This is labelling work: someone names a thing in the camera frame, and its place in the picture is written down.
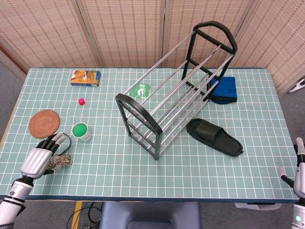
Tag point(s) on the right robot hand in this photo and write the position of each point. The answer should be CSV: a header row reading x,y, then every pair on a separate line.
x,y
300,179

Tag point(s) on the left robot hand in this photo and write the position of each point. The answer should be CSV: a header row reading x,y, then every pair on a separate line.
x,y
35,161

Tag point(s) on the black slipper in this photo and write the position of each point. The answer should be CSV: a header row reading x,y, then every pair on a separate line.
x,y
214,138

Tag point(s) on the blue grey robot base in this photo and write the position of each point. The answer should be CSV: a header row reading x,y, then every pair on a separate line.
x,y
150,215

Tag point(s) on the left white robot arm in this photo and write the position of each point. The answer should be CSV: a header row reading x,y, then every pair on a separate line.
x,y
12,202

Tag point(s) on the round woven brown coaster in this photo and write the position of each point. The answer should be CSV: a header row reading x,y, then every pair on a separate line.
x,y
43,124

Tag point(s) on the white paper sheet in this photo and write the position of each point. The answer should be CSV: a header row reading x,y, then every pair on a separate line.
x,y
257,206

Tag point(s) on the white flower print paper cup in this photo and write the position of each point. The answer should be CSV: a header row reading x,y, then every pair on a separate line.
x,y
86,136

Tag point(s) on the small red cap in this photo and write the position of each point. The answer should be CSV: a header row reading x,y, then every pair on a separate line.
x,y
82,101

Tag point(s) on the teal grid tablecloth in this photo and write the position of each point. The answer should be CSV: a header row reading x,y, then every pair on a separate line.
x,y
119,171

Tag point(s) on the white stand foot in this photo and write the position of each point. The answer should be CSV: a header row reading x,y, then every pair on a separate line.
x,y
296,86

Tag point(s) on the orange and blue box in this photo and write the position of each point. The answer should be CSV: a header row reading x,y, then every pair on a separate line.
x,y
84,77

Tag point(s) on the blue folded cloth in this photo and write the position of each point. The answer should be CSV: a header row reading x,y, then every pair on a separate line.
x,y
226,91

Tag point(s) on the green flat packet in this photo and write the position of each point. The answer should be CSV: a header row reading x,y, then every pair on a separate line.
x,y
140,90

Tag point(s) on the bamboo folding screen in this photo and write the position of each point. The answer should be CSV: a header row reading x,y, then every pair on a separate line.
x,y
119,31

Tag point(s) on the metal shoe rack black frame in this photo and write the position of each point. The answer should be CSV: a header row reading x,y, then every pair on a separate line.
x,y
140,112

